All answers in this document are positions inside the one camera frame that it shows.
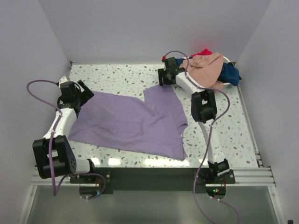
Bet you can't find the lavender t shirt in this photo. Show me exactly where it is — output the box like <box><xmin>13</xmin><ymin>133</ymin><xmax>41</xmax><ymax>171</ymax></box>
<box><xmin>69</xmin><ymin>85</ymin><xmax>187</xmax><ymax>161</ymax></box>

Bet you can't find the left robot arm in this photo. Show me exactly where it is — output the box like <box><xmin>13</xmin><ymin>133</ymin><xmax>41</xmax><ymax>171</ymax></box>
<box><xmin>32</xmin><ymin>77</ymin><xmax>97</xmax><ymax>183</ymax></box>

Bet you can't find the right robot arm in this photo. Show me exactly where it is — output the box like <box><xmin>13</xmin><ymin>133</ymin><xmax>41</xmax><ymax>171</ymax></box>
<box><xmin>158</xmin><ymin>56</ymin><xmax>229</xmax><ymax>183</ymax></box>

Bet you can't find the peach pink t shirt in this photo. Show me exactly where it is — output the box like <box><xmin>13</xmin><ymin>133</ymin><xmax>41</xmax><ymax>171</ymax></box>
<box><xmin>180</xmin><ymin>53</ymin><xmax>224</xmax><ymax>90</ymax></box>

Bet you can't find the red t shirt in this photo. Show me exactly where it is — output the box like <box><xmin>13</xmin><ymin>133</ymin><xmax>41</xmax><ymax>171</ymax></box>
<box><xmin>191</xmin><ymin>48</ymin><xmax>212</xmax><ymax>57</ymax></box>

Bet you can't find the white laundry basket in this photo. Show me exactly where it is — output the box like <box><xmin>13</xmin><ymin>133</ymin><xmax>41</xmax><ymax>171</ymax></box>
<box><xmin>182</xmin><ymin>56</ymin><xmax>234</xmax><ymax>88</ymax></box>

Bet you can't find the navy blue t shirt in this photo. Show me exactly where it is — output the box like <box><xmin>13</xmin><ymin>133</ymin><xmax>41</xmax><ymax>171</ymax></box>
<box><xmin>175</xmin><ymin>57</ymin><xmax>242</xmax><ymax>86</ymax></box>

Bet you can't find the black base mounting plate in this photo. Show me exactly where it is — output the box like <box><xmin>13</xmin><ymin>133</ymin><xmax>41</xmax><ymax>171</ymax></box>
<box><xmin>70</xmin><ymin>168</ymin><xmax>235</xmax><ymax>194</ymax></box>

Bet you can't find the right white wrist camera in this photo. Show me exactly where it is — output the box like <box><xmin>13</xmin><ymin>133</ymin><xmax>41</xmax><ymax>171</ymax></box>
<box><xmin>161</xmin><ymin>55</ymin><xmax>168</xmax><ymax>63</ymax></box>

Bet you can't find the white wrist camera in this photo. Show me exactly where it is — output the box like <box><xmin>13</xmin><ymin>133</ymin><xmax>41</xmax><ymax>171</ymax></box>
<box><xmin>58</xmin><ymin>76</ymin><xmax>69</xmax><ymax>87</ymax></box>
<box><xmin>161</xmin><ymin>55</ymin><xmax>168</xmax><ymax>63</ymax></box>

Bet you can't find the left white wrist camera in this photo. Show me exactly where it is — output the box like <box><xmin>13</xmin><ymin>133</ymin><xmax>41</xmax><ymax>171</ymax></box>
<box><xmin>58</xmin><ymin>76</ymin><xmax>69</xmax><ymax>87</ymax></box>

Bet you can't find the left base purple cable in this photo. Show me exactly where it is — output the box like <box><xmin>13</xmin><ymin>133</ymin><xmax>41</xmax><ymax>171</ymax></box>
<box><xmin>80</xmin><ymin>174</ymin><xmax>108</xmax><ymax>201</ymax></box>

